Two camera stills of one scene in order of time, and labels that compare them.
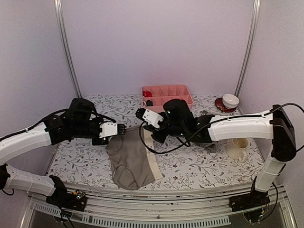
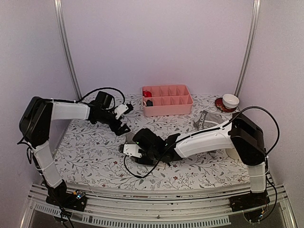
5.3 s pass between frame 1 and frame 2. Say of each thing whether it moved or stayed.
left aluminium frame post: stayed
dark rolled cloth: stayed
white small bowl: stayed
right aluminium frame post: stayed
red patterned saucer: stayed
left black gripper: moved
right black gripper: moved
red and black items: stayed
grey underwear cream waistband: moved
